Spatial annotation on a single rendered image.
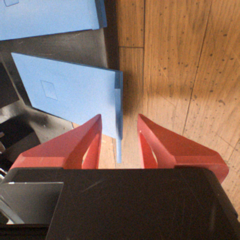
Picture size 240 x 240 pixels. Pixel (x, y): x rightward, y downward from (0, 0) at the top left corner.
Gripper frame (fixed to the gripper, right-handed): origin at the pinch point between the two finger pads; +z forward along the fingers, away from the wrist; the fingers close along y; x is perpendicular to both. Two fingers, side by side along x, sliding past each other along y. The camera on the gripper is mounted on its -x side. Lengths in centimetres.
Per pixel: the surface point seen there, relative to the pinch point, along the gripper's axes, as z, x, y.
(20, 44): 8.1, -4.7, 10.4
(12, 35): 7.7, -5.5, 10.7
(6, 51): 9.7, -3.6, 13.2
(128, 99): 4.0, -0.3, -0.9
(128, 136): 4.0, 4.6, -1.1
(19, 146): 11.3, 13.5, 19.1
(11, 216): 182, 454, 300
